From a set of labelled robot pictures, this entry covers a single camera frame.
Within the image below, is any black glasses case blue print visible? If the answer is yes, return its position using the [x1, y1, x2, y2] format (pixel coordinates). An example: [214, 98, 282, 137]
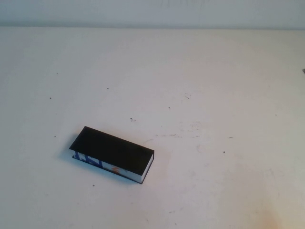
[69, 125, 155, 186]

